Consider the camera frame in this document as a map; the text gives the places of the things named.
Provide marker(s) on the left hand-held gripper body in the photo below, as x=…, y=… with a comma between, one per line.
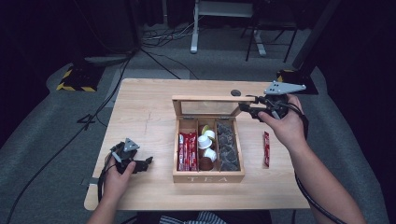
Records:
x=126, y=155

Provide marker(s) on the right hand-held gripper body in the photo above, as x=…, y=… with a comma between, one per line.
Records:
x=277, y=104

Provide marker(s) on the red sachet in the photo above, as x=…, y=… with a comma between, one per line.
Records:
x=181, y=152
x=187, y=152
x=193, y=152
x=266, y=149

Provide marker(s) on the wooden tea box with glass lid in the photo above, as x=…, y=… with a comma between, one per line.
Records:
x=208, y=178

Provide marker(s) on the person's right hand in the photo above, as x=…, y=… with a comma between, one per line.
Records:
x=289, y=130

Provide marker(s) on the person's left hand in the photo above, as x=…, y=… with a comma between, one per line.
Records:
x=115, y=185

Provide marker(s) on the dark round table grommet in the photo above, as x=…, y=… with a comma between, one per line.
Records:
x=235, y=92

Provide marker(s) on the black stand base hazard tape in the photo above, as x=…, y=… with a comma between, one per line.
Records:
x=81, y=77
x=311, y=90

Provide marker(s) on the pile of dark tea bags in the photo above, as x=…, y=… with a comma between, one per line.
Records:
x=228, y=146

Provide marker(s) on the grey tape strip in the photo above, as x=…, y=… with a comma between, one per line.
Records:
x=89, y=182

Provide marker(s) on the white capsule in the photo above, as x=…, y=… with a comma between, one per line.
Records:
x=204, y=142
x=210, y=134
x=211, y=154

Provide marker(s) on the lime green capsule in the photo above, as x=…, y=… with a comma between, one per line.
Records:
x=205, y=128

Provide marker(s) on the brown capsule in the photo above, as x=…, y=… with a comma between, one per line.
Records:
x=205, y=164

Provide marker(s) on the person's striped clothing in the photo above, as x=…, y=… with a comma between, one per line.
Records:
x=199, y=218

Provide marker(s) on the black chair frame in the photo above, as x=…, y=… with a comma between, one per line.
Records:
x=274, y=28

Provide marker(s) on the dark slanted post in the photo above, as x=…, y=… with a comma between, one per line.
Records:
x=314, y=34

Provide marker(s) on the white desk frame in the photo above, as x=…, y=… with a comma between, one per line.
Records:
x=194, y=31

